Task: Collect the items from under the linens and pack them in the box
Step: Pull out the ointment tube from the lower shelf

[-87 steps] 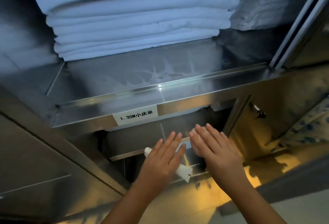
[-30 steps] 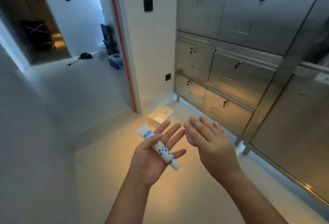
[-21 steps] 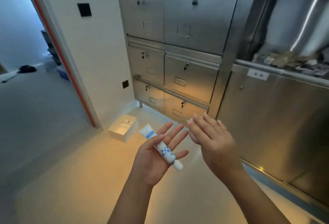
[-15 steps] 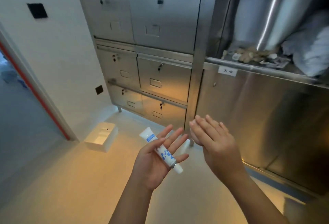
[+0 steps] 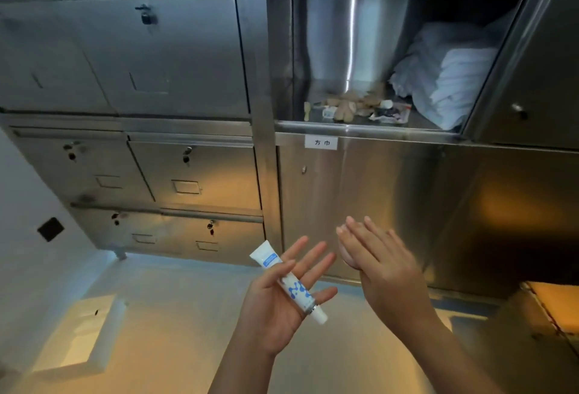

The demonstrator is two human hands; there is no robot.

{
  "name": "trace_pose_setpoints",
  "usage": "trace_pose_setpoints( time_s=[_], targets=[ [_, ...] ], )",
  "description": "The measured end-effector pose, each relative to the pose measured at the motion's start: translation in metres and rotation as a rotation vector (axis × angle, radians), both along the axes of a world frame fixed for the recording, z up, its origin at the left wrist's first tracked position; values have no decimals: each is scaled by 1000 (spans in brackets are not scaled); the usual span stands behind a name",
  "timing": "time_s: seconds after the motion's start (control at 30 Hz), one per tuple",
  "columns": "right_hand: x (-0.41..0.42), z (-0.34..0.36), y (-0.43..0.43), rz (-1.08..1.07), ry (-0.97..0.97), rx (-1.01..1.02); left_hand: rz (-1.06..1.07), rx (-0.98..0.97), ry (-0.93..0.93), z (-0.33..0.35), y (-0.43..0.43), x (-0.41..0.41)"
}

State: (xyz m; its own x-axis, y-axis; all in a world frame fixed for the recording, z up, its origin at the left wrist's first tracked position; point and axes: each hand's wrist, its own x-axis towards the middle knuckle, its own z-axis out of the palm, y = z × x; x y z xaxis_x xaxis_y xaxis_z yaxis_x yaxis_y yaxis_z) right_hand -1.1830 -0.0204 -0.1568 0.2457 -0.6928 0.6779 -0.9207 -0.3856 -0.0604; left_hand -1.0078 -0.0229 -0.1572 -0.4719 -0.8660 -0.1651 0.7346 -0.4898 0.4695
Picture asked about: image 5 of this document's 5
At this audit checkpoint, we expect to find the person's left hand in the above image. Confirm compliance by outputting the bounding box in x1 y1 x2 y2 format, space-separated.
236 235 339 358

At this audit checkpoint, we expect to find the person's right hand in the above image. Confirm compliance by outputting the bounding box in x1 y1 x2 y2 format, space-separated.
336 216 438 340

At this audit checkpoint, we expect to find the round pale soap bar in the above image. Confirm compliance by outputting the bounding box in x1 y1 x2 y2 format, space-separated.
337 223 362 269

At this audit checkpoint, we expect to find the white tube with blue print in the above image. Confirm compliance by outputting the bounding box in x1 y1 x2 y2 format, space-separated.
249 240 328 326

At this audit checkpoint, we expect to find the person's right forearm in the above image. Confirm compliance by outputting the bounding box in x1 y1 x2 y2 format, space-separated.
398 310 505 394

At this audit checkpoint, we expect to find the person's left forearm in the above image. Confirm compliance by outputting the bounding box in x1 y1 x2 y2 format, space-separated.
207 337 277 394

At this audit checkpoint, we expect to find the white paper label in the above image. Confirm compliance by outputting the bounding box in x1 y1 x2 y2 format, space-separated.
304 134 338 150

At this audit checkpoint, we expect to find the white and red sachet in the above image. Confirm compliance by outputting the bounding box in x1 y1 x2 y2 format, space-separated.
369 100 413 125

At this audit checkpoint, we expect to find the pile of beige small items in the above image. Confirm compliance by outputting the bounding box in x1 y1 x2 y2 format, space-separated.
325 90 385 122

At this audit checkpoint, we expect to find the stack of white towels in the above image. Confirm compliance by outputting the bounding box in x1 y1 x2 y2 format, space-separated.
390 22 504 131

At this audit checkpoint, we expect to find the stainless steel cabinet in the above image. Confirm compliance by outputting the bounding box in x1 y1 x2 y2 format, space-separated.
0 0 579 304

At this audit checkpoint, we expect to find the open steel cabinet door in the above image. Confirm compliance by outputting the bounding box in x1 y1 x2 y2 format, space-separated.
464 0 579 151

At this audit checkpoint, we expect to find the small metal padlock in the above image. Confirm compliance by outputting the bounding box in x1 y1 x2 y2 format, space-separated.
135 4 158 26

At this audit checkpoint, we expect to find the black square wall socket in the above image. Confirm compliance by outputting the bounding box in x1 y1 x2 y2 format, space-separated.
37 217 65 243

